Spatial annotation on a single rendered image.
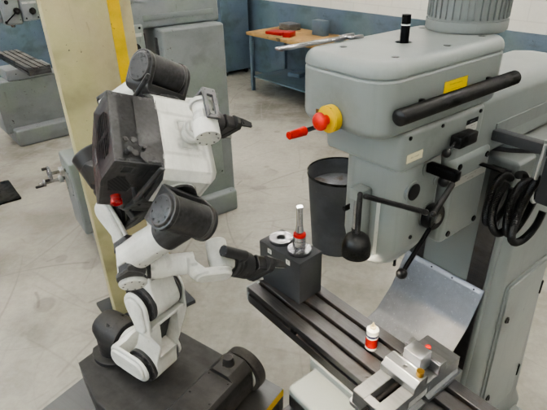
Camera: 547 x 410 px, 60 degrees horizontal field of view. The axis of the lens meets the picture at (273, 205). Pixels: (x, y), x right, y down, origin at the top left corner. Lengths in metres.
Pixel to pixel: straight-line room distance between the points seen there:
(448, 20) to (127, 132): 0.82
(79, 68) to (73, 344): 1.62
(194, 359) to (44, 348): 1.35
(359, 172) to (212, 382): 1.11
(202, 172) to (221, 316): 1.99
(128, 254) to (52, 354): 1.96
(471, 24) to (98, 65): 1.84
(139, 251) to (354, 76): 0.69
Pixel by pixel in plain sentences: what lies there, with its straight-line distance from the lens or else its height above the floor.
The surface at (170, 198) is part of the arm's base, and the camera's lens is 1.14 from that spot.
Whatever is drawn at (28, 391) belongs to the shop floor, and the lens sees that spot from 3.06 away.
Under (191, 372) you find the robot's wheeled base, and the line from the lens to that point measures 2.09.
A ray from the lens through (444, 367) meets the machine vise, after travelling 1.57.
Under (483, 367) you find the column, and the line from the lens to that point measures 2.02.
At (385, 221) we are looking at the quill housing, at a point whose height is 1.47.
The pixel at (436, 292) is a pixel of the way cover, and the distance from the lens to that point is 1.83.
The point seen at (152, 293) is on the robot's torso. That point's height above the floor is 1.08.
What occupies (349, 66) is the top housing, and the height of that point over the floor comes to 1.88.
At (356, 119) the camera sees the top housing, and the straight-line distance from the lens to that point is 1.02.
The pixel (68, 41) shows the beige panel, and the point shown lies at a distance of 2.56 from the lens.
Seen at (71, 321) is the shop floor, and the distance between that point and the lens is 3.38.
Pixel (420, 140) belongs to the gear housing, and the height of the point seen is 1.70.
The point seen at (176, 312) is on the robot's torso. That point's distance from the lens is 1.81.
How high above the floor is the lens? 2.11
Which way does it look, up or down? 29 degrees down
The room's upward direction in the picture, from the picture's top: 2 degrees counter-clockwise
